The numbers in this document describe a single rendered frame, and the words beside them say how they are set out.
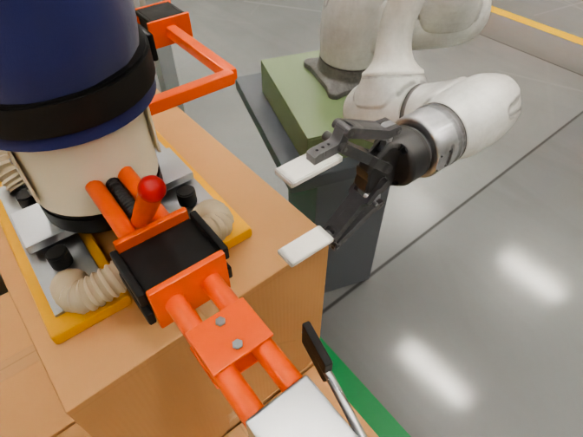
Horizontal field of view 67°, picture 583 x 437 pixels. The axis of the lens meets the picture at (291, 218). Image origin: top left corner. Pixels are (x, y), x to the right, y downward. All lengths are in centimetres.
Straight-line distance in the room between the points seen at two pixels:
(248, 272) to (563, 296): 156
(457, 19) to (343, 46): 26
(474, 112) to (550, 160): 197
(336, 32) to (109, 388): 86
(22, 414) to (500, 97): 102
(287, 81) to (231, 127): 133
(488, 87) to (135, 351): 58
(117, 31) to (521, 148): 231
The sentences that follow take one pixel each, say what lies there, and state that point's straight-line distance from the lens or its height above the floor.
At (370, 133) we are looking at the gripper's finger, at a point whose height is 116.
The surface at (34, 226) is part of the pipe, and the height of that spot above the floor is 99.
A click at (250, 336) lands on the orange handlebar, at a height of 109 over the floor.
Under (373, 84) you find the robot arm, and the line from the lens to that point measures 75.
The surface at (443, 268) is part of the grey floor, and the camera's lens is 189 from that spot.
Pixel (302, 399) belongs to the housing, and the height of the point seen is 110.
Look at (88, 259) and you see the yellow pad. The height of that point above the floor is 97.
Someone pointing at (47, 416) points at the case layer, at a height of 54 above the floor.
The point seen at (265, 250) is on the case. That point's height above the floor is 95.
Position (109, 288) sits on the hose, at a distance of 54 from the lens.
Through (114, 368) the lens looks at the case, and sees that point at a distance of 59.
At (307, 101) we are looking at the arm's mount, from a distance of 113.
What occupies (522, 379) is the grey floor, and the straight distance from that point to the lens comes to 175.
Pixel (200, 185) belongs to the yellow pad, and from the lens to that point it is 71.
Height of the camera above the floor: 145
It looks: 48 degrees down
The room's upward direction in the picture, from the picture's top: straight up
